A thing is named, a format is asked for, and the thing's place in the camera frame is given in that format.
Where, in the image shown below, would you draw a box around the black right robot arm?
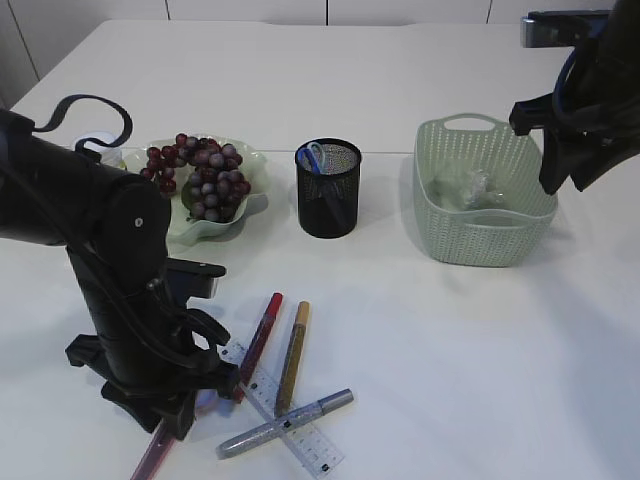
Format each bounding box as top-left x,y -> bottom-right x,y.
509,0 -> 639,195

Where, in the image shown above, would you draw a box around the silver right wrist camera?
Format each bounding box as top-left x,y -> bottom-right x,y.
520,10 -> 611,49

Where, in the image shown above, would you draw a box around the black mesh pen holder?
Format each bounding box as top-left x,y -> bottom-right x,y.
294,138 -> 362,239

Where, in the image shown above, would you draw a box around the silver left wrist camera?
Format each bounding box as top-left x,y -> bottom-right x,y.
166,258 -> 227,304

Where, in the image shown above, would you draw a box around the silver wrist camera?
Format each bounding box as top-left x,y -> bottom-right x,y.
520,10 -> 611,49
166,258 -> 227,304

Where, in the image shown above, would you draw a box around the blue scissors with cover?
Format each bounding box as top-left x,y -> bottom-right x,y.
296,141 -> 351,231

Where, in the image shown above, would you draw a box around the silver glitter pen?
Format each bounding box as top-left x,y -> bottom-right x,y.
216,389 -> 354,459

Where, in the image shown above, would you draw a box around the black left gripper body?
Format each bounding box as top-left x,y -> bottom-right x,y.
66,333 -> 239,408

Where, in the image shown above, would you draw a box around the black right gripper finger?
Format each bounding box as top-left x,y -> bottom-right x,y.
539,129 -> 580,195
571,144 -> 639,191

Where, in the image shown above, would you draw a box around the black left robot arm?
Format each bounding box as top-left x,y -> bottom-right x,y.
1,110 -> 239,439

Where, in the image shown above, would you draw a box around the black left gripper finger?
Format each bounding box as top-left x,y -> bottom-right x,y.
159,391 -> 198,440
101,382 -> 161,433

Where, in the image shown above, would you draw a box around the clear plastic sheet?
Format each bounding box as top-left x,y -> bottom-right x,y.
433,170 -> 504,211

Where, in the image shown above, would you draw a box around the clear plastic ruler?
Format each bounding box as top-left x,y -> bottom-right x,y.
233,365 -> 354,479

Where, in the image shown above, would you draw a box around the yellow tea drink bottle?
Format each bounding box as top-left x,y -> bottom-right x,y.
70,131 -> 127,170

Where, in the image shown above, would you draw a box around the red glitter pen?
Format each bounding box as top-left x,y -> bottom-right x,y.
233,292 -> 283,404

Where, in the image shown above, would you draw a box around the green woven plastic basket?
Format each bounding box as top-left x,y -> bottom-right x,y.
413,113 -> 558,268

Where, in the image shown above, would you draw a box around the pink scissors with cover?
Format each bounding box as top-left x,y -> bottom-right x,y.
130,385 -> 241,480

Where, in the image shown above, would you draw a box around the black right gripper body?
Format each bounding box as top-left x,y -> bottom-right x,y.
509,93 -> 639,149

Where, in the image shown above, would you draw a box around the purple artificial grape bunch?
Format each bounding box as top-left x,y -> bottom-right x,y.
140,133 -> 252,223

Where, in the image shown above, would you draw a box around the gold glitter pen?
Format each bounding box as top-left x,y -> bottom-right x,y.
274,301 -> 310,417

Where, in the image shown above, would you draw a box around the green scalloped plastic plate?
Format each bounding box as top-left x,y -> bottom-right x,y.
125,133 -> 268,245

